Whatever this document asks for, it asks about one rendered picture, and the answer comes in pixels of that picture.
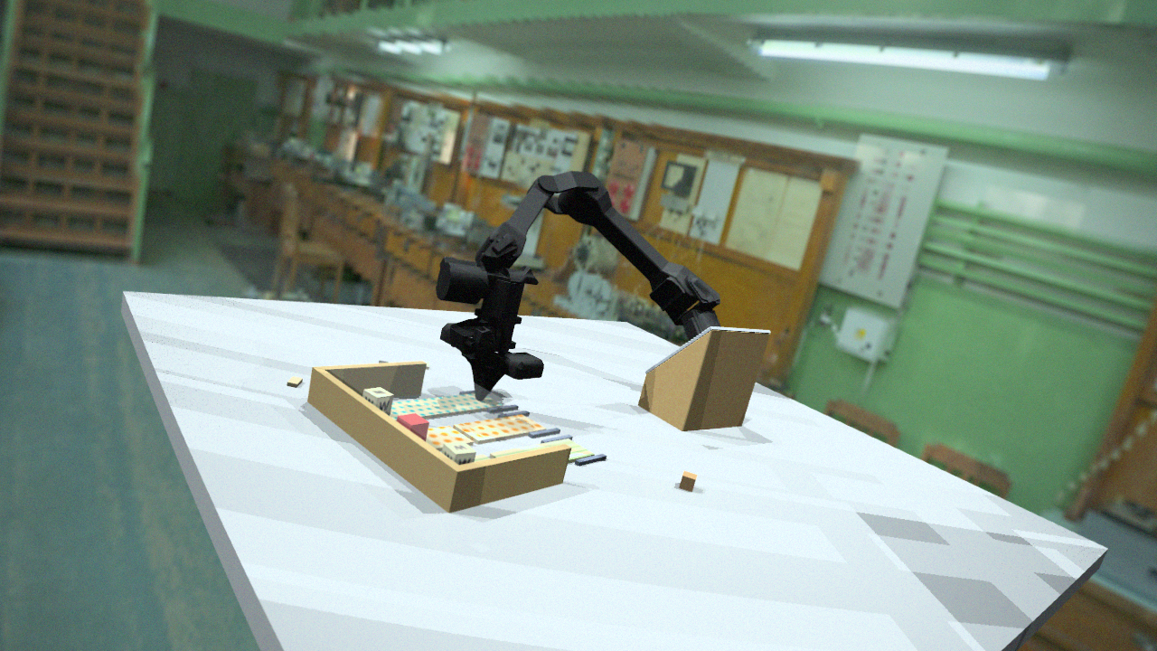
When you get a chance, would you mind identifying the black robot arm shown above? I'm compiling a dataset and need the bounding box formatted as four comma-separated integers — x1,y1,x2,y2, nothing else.
436,171,721,354

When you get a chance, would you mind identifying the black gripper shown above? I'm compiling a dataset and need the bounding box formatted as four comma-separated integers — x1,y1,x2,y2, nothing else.
440,304,544,392

